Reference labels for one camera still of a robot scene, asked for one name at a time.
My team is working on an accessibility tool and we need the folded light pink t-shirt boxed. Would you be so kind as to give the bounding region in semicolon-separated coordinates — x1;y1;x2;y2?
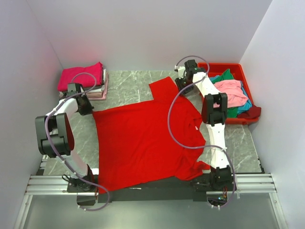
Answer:
88;73;109;102

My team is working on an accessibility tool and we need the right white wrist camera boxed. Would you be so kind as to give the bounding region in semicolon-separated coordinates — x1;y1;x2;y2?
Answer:
174;65;185;79

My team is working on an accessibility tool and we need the pink t-shirt in bin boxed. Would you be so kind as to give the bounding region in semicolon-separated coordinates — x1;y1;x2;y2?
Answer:
214;80;248;108

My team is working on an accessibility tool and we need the dark red t-shirt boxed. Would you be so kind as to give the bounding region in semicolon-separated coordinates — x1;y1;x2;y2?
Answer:
237;105;262;125

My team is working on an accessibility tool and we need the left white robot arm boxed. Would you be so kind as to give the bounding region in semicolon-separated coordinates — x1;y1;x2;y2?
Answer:
35;83;96;192

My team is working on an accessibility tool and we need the green t-shirt in bin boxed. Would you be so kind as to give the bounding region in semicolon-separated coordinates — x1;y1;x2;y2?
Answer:
213;69;238;118

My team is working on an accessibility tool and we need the light blue t-shirt in bin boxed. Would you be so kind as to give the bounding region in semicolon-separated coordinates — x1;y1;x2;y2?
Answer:
210;76;252;115

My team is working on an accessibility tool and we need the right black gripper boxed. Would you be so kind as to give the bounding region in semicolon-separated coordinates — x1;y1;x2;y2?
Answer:
174;75;194;96

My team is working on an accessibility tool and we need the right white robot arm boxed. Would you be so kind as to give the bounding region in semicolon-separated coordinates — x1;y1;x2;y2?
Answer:
174;60;234;191

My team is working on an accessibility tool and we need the folded magenta t-shirt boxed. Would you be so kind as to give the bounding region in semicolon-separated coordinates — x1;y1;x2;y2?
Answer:
57;62;103;92

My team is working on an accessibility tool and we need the red plastic bin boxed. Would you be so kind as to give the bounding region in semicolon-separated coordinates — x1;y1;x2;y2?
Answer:
208;63;260;125

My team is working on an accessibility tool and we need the aluminium frame rail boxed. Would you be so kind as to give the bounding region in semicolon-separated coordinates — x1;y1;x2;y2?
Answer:
25;174;276;198

